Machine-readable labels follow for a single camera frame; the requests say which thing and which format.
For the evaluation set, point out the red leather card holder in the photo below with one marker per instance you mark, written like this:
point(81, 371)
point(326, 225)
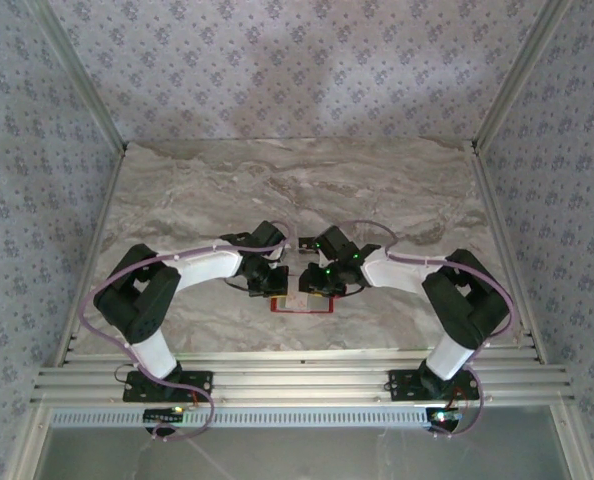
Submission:
point(322, 306)

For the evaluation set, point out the white credit card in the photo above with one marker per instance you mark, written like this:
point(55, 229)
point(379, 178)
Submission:
point(297, 302)

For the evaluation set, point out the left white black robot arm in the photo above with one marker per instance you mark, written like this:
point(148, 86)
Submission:
point(147, 310)

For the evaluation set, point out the left small circuit board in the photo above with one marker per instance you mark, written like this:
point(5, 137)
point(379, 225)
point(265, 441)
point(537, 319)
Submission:
point(164, 415)

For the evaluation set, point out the small circuit board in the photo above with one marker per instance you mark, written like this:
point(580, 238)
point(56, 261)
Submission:
point(164, 415)
point(444, 416)

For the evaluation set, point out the right small circuit board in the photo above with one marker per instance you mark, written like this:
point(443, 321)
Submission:
point(444, 416)

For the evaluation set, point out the grey metal sheet panel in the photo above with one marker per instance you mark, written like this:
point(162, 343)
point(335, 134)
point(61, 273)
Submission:
point(302, 455)

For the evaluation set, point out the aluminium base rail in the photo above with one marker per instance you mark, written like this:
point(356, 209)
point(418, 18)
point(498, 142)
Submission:
point(302, 375)

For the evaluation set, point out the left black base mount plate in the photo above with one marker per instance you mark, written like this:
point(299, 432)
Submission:
point(197, 382)

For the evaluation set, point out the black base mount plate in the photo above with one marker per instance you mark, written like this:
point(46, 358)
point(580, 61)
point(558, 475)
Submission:
point(402, 385)
point(197, 382)

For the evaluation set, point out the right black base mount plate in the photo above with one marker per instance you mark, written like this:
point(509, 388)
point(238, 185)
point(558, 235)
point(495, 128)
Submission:
point(402, 385)

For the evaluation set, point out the aluminium side rail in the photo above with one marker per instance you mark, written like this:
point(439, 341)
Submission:
point(496, 215)
point(102, 215)

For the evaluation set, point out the aluminium corner post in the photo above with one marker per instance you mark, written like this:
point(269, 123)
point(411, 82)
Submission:
point(519, 75)
point(83, 75)

